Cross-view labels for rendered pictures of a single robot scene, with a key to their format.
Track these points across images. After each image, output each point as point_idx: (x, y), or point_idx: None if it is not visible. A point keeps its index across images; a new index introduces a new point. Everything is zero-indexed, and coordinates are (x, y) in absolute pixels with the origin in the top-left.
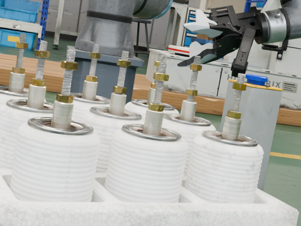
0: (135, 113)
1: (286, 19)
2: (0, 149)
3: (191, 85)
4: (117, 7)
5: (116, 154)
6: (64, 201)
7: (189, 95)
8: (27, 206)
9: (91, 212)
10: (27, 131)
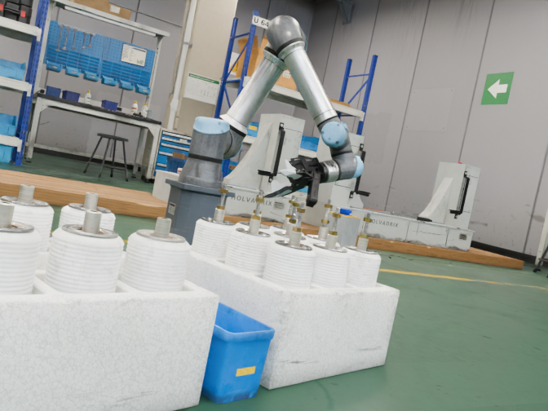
0: None
1: (338, 167)
2: (240, 260)
3: (325, 217)
4: (216, 152)
5: (316, 261)
6: (304, 288)
7: (324, 223)
8: (296, 291)
9: (322, 293)
10: (284, 249)
